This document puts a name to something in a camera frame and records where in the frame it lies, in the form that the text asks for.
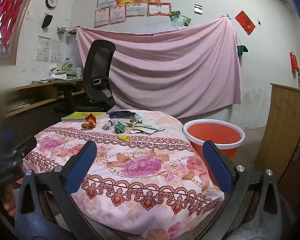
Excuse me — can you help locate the plain white sachet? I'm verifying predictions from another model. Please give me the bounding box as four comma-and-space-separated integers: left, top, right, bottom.
139, 123, 165, 132

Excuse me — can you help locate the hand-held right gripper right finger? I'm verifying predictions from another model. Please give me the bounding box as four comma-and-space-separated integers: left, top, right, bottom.
202, 140, 290, 240

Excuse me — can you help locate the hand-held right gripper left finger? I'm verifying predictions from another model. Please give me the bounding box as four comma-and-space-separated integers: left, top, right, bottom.
15, 141, 108, 240

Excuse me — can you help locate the red wrapper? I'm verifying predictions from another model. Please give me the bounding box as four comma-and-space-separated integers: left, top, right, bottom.
81, 112, 97, 129

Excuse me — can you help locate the large printed wall sheet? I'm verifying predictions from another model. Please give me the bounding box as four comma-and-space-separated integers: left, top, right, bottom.
36, 36, 51, 62

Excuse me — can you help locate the red curtain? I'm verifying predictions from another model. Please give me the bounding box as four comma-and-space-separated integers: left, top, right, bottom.
0, 0, 23, 53

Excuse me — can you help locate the pile of papers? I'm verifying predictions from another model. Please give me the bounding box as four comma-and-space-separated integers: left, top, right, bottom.
31, 62, 83, 84

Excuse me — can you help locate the wooden cabinet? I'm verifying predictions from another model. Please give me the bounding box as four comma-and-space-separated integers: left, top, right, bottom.
254, 68, 300, 188

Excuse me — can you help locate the green photo print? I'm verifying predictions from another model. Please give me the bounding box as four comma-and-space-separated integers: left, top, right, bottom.
169, 10, 182, 23
177, 14, 192, 27

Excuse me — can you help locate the jar with green contents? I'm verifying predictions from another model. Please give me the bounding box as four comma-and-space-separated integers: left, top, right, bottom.
62, 58, 74, 71

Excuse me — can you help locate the red bucket with white rim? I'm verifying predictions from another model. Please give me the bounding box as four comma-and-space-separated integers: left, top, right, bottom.
182, 119, 246, 187

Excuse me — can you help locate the black hanging pouch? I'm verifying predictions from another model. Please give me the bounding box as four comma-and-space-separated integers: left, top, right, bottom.
41, 14, 53, 29

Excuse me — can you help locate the red paper wall envelope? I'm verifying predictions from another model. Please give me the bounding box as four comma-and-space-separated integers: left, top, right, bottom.
234, 10, 256, 36

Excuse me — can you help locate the black office chair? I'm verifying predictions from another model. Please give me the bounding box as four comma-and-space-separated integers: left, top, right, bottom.
53, 39, 117, 114

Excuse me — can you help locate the pink hanging cloth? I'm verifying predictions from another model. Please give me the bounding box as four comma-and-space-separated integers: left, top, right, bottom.
76, 15, 242, 119

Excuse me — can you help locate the dark blue snack wrapper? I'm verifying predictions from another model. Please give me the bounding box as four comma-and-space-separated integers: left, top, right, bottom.
108, 110, 141, 119

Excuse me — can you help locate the group of wall certificates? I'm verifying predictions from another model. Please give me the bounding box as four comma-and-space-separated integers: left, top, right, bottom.
94, 0, 185, 28

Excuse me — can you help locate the person's left hand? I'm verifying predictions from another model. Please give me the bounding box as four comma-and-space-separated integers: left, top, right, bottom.
0, 177, 23, 218

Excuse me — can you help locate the red hanging ornament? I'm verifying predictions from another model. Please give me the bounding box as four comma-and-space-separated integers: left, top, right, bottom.
290, 51, 299, 72

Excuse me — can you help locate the wall rack with papers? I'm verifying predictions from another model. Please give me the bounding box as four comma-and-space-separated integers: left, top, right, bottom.
56, 25, 78, 36

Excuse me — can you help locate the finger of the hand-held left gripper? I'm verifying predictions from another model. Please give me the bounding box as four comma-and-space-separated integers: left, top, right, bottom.
12, 135, 38, 160
0, 130, 15, 155

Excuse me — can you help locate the yellow book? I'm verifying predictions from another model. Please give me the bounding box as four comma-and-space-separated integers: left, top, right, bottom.
61, 111, 107, 120

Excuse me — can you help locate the small printed wall sheet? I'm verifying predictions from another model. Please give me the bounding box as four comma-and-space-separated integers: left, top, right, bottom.
51, 41, 62, 63

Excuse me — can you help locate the wooden window frame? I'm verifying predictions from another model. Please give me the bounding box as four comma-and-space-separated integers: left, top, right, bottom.
0, 0, 42, 67

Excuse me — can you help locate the wooden desk with shelf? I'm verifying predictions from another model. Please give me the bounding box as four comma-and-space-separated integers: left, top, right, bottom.
0, 78, 86, 118

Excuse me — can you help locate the green wrapper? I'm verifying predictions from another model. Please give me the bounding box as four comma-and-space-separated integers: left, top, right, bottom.
114, 121, 127, 134

